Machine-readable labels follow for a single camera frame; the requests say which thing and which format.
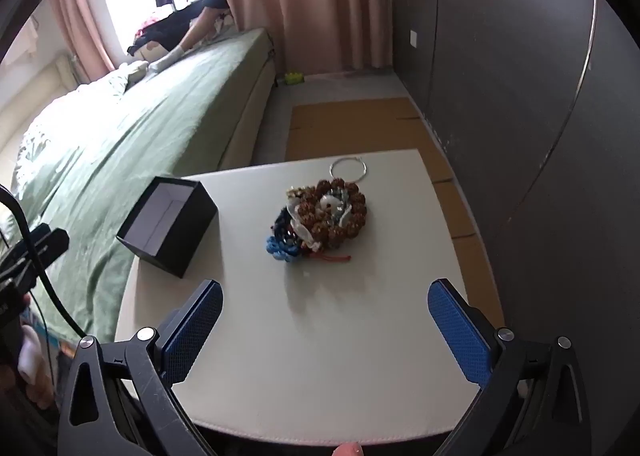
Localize blue braided bracelet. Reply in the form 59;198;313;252
265;235;303;264

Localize white translucent bracelet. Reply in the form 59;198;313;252
287;193;346;249

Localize dark clothes pile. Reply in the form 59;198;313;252
127;11;201;54

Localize silver bangle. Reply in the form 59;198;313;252
329;157;369;184

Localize green bed blanket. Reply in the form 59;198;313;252
12;28;266;342

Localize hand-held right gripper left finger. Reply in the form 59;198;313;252
57;278;224;456

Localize pile of beaded bracelets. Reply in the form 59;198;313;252
292;177;369;244

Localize red cord bracelet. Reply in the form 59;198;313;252
310;248;353;264

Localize wide pink curtain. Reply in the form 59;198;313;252
220;0;396;74

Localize black cable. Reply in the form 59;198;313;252
0;184;88;339

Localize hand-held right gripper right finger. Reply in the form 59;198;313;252
427;278;588;456

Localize black jewelry box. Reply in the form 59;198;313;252
116;176;218;279

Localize beige bed base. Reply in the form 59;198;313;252
220;31;278;172

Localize narrow pink curtain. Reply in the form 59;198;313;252
47;0;126;87

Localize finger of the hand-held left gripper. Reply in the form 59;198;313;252
20;223;70;269

